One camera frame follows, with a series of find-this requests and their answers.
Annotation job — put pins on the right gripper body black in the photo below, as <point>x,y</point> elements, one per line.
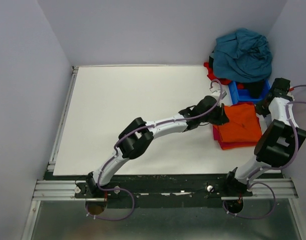
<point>262,107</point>

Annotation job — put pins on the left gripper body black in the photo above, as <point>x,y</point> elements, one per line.
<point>220,116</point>

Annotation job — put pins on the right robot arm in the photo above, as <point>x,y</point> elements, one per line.
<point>280,142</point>

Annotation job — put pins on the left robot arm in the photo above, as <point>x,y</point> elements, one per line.
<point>135,139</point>

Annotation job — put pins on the folded magenta t shirt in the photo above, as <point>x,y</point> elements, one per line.
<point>217,137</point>

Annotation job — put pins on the blue plastic bin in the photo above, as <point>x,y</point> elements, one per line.
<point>243,95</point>

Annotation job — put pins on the red crumpled t shirt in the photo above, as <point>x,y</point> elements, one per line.
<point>223,81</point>

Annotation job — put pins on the teal crumpled t shirt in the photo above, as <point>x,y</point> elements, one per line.
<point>243,56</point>

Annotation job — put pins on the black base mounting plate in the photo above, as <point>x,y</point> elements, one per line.
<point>160,191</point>

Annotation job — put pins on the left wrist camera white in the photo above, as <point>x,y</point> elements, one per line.
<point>217,93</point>

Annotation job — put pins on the aluminium extrusion rail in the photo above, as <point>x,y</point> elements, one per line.
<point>63,190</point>

